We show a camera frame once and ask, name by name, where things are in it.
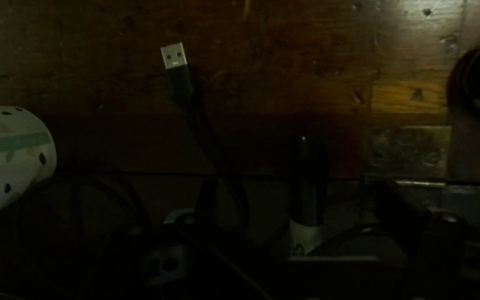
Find black tape ring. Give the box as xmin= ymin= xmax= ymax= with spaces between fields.
xmin=446 ymin=30 xmax=480 ymax=131

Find black USB cable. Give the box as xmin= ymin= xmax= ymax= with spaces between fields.
xmin=158 ymin=40 xmax=251 ymax=230

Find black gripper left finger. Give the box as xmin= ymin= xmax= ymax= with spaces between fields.
xmin=193 ymin=178 xmax=223 ymax=230

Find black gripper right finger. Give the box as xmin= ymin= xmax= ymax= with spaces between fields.
xmin=368 ymin=178 xmax=438 ymax=265

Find white dotted paper cup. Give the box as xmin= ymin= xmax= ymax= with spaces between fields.
xmin=0 ymin=103 xmax=58 ymax=223

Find dark wooden secretary desk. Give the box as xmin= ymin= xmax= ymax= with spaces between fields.
xmin=0 ymin=0 xmax=480 ymax=188

